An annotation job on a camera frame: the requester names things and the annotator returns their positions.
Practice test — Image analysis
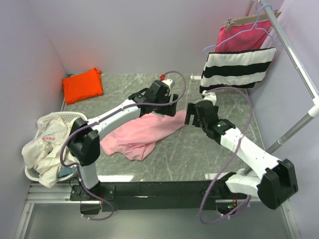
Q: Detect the pink t shirt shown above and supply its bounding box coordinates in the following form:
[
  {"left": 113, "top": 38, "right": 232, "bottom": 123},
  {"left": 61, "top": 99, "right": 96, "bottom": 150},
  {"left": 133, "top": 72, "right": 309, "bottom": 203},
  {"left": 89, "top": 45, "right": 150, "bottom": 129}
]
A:
[{"left": 100, "top": 110, "right": 186, "bottom": 161}]

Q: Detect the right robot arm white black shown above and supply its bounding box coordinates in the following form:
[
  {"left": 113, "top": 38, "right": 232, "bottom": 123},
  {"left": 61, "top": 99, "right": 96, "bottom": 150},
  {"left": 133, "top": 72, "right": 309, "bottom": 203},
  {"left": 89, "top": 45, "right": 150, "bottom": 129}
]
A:
[{"left": 185, "top": 100, "right": 298, "bottom": 210}]

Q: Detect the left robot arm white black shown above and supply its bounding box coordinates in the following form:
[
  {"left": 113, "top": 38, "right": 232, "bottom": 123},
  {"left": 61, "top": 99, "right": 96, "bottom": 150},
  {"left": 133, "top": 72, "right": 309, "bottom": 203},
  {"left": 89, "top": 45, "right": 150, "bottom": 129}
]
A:
[{"left": 67, "top": 79, "right": 178, "bottom": 200}]

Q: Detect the black white striped cloth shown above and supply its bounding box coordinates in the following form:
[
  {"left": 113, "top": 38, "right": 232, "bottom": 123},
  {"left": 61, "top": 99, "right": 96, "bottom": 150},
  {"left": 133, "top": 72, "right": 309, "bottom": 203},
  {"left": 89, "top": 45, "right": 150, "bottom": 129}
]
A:
[{"left": 199, "top": 47, "right": 276, "bottom": 93}]

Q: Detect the folded orange t shirt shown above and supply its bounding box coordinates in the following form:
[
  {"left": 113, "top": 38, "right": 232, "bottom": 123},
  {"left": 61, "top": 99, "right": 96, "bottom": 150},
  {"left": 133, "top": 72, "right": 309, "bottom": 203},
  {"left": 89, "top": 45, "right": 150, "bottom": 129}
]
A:
[{"left": 62, "top": 68, "right": 104, "bottom": 105}]

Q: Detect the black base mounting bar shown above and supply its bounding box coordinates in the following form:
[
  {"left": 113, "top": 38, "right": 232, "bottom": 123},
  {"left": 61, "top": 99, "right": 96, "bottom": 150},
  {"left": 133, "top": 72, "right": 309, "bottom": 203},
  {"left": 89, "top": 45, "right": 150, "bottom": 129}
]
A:
[{"left": 69, "top": 180, "right": 250, "bottom": 216}]

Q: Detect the magenta hanging cloth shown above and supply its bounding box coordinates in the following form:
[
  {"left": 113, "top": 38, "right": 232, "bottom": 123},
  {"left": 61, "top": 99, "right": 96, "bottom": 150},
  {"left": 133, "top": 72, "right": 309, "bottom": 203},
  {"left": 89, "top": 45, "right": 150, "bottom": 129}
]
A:
[{"left": 215, "top": 20, "right": 272, "bottom": 52}]

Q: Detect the white laundry basket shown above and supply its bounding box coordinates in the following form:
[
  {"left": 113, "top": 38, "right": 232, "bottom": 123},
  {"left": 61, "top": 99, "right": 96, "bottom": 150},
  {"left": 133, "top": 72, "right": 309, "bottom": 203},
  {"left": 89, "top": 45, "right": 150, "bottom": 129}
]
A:
[{"left": 23, "top": 111, "right": 88, "bottom": 184}]

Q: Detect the wooden clip hanger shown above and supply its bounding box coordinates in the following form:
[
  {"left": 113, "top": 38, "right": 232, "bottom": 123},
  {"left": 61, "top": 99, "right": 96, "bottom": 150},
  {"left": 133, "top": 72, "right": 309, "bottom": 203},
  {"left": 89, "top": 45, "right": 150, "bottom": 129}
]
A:
[{"left": 223, "top": 13, "right": 269, "bottom": 32}]

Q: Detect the metal clothes rack pole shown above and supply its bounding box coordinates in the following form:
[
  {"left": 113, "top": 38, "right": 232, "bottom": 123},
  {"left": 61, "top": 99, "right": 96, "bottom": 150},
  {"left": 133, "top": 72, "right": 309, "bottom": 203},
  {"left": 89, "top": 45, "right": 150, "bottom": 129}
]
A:
[{"left": 249, "top": 0, "right": 319, "bottom": 177}]

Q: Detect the white t shirt red print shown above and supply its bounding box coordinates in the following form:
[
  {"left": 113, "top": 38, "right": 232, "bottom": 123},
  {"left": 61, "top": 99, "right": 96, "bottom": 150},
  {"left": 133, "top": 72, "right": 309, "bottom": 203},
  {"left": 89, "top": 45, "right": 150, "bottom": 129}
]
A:
[{"left": 21, "top": 112, "right": 75, "bottom": 189}]

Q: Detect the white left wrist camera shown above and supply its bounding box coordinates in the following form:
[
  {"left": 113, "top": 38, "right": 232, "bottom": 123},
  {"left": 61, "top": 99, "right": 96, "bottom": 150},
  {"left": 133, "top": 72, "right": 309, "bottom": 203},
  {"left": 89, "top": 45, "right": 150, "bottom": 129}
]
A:
[{"left": 159, "top": 74, "right": 175, "bottom": 89}]

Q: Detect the light blue wire hanger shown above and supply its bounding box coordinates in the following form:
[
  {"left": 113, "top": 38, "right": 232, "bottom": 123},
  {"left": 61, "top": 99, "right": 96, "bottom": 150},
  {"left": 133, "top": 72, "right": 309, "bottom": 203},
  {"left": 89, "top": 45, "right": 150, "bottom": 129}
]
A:
[{"left": 203, "top": 4, "right": 281, "bottom": 55}]

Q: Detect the aluminium frame rail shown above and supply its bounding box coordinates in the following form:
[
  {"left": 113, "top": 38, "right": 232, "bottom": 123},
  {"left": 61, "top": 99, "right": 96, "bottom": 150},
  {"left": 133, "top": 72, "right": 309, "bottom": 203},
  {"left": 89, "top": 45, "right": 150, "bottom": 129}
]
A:
[{"left": 24, "top": 180, "right": 290, "bottom": 205}]

